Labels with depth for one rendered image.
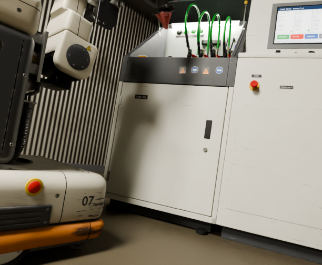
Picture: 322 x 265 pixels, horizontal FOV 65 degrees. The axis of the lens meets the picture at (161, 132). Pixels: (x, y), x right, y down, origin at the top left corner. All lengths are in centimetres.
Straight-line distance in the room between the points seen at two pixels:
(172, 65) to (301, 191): 93
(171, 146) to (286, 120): 60
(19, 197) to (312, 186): 118
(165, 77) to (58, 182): 91
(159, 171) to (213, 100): 49
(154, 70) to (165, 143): 44
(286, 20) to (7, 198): 172
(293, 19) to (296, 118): 73
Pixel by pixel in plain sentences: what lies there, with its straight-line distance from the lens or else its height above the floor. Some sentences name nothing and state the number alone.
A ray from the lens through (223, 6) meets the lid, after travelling 215.
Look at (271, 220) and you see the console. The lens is 138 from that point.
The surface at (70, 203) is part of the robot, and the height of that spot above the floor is 19.
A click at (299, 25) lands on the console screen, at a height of 127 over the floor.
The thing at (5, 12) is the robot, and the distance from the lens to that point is 89.
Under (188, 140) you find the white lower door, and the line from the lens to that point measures 140.
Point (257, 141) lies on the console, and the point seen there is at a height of 52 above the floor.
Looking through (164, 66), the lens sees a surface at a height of 89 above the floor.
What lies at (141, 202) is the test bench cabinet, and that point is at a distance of 150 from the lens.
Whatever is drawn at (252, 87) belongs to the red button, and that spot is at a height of 78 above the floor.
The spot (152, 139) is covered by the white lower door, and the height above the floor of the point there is 46.
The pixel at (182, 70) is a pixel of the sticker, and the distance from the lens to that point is 150.
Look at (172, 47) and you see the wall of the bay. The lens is 220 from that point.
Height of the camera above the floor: 40
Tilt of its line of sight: 4 degrees up
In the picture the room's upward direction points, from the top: 9 degrees clockwise
